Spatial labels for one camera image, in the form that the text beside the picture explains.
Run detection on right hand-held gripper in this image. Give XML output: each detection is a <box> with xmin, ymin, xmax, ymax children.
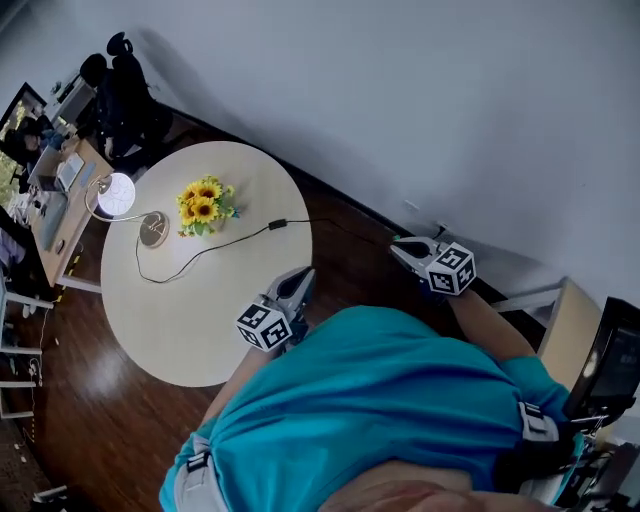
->
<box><xmin>389</xmin><ymin>235</ymin><xmax>476</xmax><ymax>306</ymax></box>

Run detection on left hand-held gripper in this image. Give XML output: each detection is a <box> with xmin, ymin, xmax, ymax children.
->
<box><xmin>235</xmin><ymin>267</ymin><xmax>317</xmax><ymax>353</ymax></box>

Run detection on white desk lamp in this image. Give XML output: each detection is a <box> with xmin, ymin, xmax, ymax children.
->
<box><xmin>83</xmin><ymin>172</ymin><xmax>171</xmax><ymax>250</ymax></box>

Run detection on person's left forearm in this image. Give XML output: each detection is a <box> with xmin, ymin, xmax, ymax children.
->
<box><xmin>202</xmin><ymin>344</ymin><xmax>266</xmax><ymax>426</ymax></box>

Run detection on person's right forearm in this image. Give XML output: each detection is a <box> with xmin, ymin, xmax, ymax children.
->
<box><xmin>449</xmin><ymin>288</ymin><xmax>537</xmax><ymax>362</ymax></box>

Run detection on round beige table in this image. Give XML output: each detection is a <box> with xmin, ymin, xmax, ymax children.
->
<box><xmin>99</xmin><ymin>140</ymin><xmax>315</xmax><ymax>389</ymax></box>

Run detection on sunflower bouquet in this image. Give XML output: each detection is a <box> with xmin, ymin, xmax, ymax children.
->
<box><xmin>175</xmin><ymin>174</ymin><xmax>241</xmax><ymax>239</ymax></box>

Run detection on person's teal shirt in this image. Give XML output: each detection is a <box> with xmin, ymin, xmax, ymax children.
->
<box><xmin>159</xmin><ymin>305</ymin><xmax>584</xmax><ymax>512</ymax></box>

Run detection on wooden desk white legs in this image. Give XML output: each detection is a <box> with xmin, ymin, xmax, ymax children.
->
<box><xmin>29</xmin><ymin>137</ymin><xmax>116</xmax><ymax>295</ymax></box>
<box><xmin>492</xmin><ymin>276</ymin><xmax>604</xmax><ymax>391</ymax></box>

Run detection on black touchscreen monitor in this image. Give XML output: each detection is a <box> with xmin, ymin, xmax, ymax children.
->
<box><xmin>562</xmin><ymin>295</ymin><xmax>640</xmax><ymax>421</ymax></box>

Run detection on yellow black floor tape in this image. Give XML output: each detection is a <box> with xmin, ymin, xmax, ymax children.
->
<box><xmin>54</xmin><ymin>242</ymin><xmax>84</xmax><ymax>301</ymax></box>

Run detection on black monitor stand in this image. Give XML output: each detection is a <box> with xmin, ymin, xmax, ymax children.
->
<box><xmin>564</xmin><ymin>409</ymin><xmax>640</xmax><ymax>512</ymax></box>

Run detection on person's face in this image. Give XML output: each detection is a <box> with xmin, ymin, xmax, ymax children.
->
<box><xmin>319</xmin><ymin>459</ymin><xmax>566</xmax><ymax>512</ymax></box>

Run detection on grey closed laptop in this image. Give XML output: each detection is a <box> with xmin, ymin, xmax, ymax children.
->
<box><xmin>42</xmin><ymin>192</ymin><xmax>69</xmax><ymax>251</ymax></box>

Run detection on open silver laptop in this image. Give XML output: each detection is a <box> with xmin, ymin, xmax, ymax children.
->
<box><xmin>27</xmin><ymin>144</ymin><xmax>86</xmax><ymax>194</ymax></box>

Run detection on white metal shelf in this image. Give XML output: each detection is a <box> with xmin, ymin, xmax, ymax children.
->
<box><xmin>0</xmin><ymin>279</ymin><xmax>56</xmax><ymax>421</ymax></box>

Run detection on black office chair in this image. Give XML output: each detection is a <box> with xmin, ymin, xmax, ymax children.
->
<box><xmin>106</xmin><ymin>31</ymin><xmax>174</xmax><ymax>151</ymax></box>

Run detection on black framed window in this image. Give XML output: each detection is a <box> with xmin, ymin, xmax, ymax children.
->
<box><xmin>0</xmin><ymin>82</ymin><xmax>49</xmax><ymax>166</ymax></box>

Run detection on black light cable with switch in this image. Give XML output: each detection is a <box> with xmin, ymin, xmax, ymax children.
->
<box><xmin>134</xmin><ymin>217</ymin><xmax>401</xmax><ymax>286</ymax></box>

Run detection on grey shoulder strap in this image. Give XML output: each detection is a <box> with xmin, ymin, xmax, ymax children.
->
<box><xmin>517</xmin><ymin>401</ymin><xmax>561</xmax><ymax>444</ymax></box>
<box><xmin>174</xmin><ymin>434</ymin><xmax>229</xmax><ymax>512</ymax></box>

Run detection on black strap-mounted device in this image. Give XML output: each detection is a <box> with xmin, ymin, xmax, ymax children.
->
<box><xmin>492</xmin><ymin>439</ymin><xmax>576</xmax><ymax>489</ymax></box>

